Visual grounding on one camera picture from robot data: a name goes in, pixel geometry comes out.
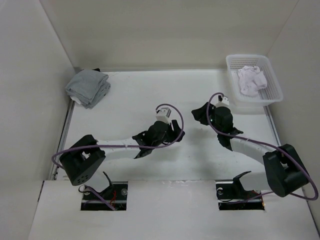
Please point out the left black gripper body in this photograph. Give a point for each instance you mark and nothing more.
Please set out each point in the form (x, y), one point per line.
(158, 142)

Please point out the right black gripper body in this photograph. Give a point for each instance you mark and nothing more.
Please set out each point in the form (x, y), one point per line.
(211, 114)

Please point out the white tank top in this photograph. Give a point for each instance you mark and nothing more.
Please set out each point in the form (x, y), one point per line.
(251, 80)

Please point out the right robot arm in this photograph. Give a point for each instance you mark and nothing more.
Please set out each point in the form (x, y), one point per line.
(284, 170)

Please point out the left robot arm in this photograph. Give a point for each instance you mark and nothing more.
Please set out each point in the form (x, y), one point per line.
(82, 161)

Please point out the folded grey tank tops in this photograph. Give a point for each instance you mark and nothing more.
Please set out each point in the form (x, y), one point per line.
(88, 87)

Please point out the white plastic basket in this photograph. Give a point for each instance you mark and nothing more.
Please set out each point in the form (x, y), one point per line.
(272, 94)

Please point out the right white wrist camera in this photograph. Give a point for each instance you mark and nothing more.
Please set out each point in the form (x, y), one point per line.
(223, 101)

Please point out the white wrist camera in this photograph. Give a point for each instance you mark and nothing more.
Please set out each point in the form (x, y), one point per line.
(223, 101)
(163, 115)

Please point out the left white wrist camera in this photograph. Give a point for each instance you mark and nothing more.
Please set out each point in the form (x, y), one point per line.
(163, 115)

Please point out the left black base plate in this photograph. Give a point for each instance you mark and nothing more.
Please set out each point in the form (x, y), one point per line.
(117, 198)

